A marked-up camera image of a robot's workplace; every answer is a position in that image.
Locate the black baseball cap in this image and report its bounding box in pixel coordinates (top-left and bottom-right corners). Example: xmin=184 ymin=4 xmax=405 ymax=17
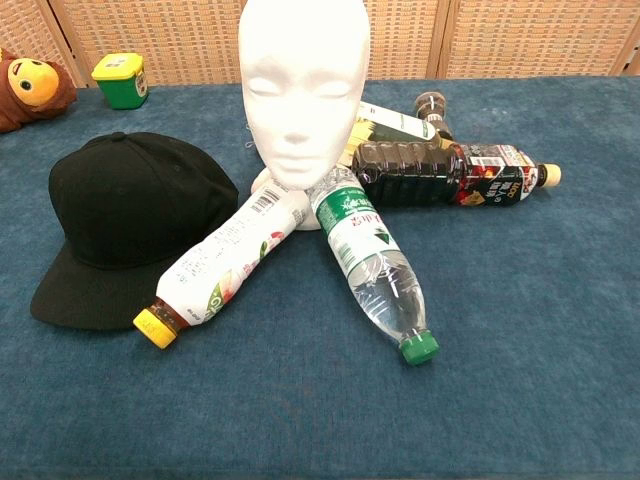
xmin=29 ymin=131 xmax=241 ymax=332

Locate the green-capped clear water bottle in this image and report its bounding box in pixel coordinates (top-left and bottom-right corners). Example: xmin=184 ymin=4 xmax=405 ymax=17
xmin=307 ymin=167 xmax=441 ymax=365

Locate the yellow-capped white tea bottle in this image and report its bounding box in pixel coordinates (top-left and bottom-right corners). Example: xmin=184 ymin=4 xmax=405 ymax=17
xmin=132 ymin=180 xmax=307 ymax=350

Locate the dark drink bottle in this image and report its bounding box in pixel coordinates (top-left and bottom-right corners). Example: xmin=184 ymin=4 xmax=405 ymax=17
xmin=351 ymin=141 xmax=562 ymax=207

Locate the white mannequin head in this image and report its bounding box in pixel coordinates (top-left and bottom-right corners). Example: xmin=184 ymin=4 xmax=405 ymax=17
xmin=238 ymin=0 xmax=372 ymax=234

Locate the yellow drink bottle green label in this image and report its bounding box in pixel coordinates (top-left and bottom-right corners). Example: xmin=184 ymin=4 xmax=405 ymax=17
xmin=345 ymin=101 xmax=451 ymax=165

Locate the small clear dark bottle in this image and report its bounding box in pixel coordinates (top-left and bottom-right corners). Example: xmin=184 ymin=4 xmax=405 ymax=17
xmin=413 ymin=91 xmax=456 ymax=142

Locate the blue table cloth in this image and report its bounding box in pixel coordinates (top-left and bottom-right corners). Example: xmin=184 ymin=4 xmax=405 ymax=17
xmin=0 ymin=75 xmax=640 ymax=480

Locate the green box yellow lid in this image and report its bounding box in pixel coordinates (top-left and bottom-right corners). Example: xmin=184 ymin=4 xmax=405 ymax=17
xmin=90 ymin=52 xmax=150 ymax=111

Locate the woven bamboo folding screen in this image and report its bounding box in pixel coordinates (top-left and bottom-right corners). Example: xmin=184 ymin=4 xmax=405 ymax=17
xmin=0 ymin=0 xmax=640 ymax=90

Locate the brown plush monkey toy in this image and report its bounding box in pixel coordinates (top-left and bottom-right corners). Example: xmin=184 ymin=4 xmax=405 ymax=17
xmin=0 ymin=48 xmax=78 ymax=134

